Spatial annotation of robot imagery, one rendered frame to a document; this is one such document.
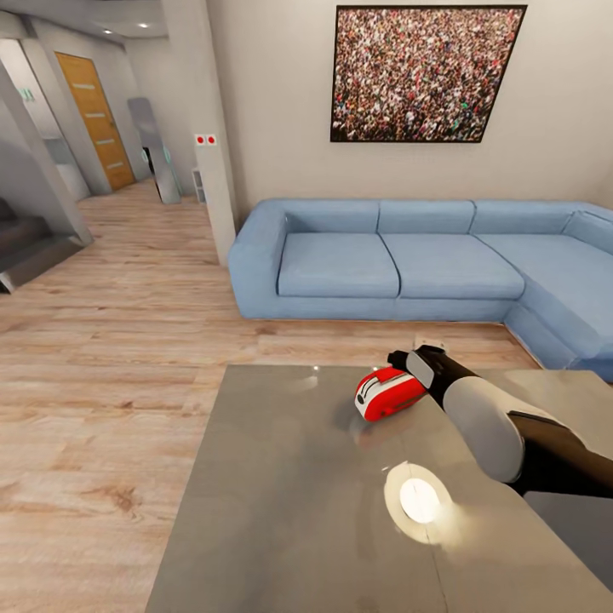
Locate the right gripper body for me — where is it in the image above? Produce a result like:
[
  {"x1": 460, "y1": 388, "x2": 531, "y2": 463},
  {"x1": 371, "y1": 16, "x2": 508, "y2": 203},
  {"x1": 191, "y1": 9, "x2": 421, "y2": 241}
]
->
[{"x1": 392, "y1": 350, "x2": 409, "y2": 372}]

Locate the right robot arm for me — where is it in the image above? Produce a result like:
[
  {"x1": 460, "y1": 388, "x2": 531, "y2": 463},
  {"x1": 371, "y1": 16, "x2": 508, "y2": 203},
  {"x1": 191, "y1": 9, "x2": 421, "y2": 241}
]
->
[{"x1": 387, "y1": 336, "x2": 613, "y2": 593}]

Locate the radio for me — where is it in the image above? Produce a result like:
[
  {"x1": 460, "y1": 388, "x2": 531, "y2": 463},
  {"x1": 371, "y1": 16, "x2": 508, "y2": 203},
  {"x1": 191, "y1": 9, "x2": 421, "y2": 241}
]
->
[{"x1": 355, "y1": 367, "x2": 427, "y2": 421}]

